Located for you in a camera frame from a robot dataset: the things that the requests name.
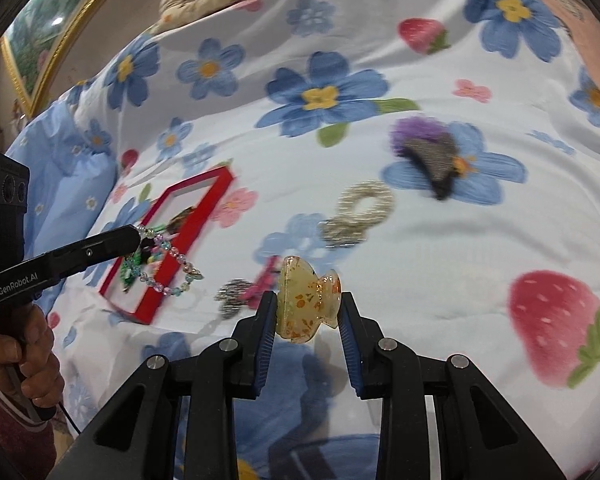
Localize gold framed painting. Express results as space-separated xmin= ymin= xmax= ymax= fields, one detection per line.
xmin=0 ymin=0 xmax=141 ymax=116

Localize green braided bracelet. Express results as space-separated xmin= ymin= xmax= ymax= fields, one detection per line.
xmin=121 ymin=250 xmax=146 ymax=293

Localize dark grey hair claw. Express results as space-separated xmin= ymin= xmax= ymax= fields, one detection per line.
xmin=402 ymin=132 xmax=473 ymax=202

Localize person's left forearm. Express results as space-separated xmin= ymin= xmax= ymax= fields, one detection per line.
xmin=0 ymin=367 xmax=58 ymax=480

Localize person's left hand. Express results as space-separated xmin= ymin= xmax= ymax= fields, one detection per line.
xmin=0 ymin=305 xmax=66 ymax=421

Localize pink heart hair clip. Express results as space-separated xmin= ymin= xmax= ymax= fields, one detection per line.
xmin=215 ymin=257 xmax=283 ymax=318

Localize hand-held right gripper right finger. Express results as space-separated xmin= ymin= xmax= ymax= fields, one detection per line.
xmin=337 ymin=291 xmax=568 ymax=480

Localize purple flower hair claw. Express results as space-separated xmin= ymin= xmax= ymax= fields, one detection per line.
xmin=389 ymin=116 xmax=453 ymax=156

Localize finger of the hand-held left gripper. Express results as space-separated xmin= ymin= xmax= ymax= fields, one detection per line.
xmin=50 ymin=225 xmax=143 ymax=282

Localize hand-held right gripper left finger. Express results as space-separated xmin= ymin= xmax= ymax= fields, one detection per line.
xmin=47 ymin=290 xmax=279 ymax=480

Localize black cable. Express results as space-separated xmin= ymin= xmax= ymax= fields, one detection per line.
xmin=55 ymin=400 xmax=83 ymax=436

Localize pink heart print cloth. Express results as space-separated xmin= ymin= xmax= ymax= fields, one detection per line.
xmin=510 ymin=0 xmax=600 ymax=96

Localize red shallow box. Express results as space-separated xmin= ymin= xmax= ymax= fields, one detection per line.
xmin=99 ymin=166 xmax=235 ymax=325

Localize blue beaded bracelet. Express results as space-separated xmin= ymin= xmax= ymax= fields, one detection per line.
xmin=135 ymin=225 xmax=206 ymax=297

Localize yellow translucent hair claw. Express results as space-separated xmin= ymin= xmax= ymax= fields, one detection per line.
xmin=275 ymin=255 xmax=343 ymax=346

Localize pearl bracelet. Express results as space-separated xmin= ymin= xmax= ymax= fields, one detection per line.
xmin=320 ymin=180 xmax=396 ymax=250

